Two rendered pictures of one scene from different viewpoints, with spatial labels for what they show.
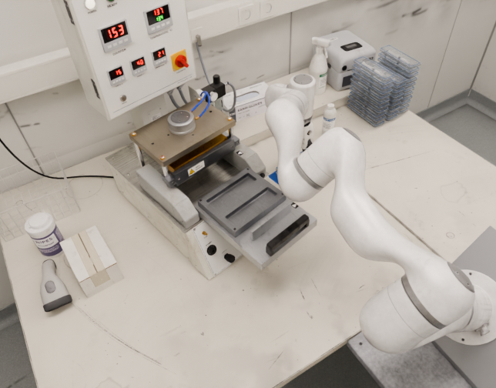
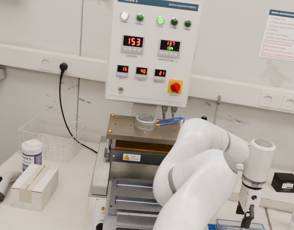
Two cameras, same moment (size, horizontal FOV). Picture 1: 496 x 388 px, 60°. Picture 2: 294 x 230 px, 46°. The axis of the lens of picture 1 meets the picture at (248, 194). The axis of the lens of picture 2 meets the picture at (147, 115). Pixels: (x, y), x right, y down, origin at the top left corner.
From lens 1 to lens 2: 0.58 m
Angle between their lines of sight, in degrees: 38
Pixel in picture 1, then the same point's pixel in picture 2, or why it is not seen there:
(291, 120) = (193, 132)
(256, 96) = not seen: hidden behind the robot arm
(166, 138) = (127, 126)
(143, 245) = (75, 203)
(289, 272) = not seen: outside the picture
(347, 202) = (172, 205)
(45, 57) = not seen: hidden behind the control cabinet
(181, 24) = (186, 61)
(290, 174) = (163, 172)
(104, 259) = (37, 186)
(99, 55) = (117, 51)
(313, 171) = (178, 175)
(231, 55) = (246, 128)
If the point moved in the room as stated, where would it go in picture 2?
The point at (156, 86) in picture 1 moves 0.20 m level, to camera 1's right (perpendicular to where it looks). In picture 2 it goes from (149, 95) to (192, 111)
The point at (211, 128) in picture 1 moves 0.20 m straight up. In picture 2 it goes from (161, 136) to (170, 81)
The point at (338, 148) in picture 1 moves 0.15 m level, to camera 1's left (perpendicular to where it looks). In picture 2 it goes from (202, 160) to (150, 137)
